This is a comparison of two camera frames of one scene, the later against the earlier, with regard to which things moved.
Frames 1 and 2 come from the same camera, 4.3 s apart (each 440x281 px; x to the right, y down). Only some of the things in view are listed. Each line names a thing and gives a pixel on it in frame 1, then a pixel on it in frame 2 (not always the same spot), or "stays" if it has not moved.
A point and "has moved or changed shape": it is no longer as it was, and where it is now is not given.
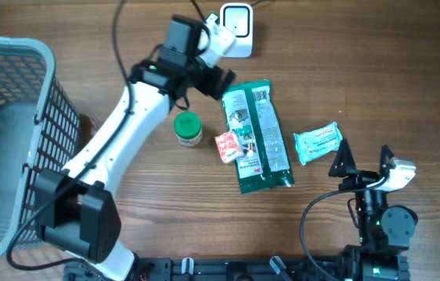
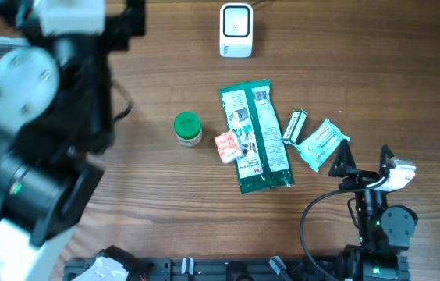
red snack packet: x=228 y=147 stays
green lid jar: x=188 y=128 stays
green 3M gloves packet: x=265 y=161 stays
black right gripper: x=359 y=178 stays
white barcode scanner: x=238 y=19 stays
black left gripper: x=211 y=88 to x=130 y=25
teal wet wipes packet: x=317 y=142 has moved or changed shape
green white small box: x=212 y=18 to x=295 y=129
